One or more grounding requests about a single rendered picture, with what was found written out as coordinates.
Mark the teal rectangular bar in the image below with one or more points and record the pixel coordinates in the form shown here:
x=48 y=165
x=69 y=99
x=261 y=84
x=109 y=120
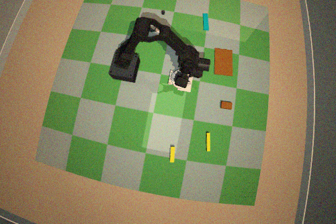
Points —
x=205 y=21

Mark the orange rectangular block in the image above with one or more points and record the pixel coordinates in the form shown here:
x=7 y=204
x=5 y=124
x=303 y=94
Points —
x=223 y=62

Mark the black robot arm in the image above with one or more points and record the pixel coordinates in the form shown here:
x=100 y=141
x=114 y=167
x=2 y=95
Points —
x=188 y=55

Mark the small orange-brown block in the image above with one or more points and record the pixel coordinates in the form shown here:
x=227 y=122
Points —
x=226 y=105

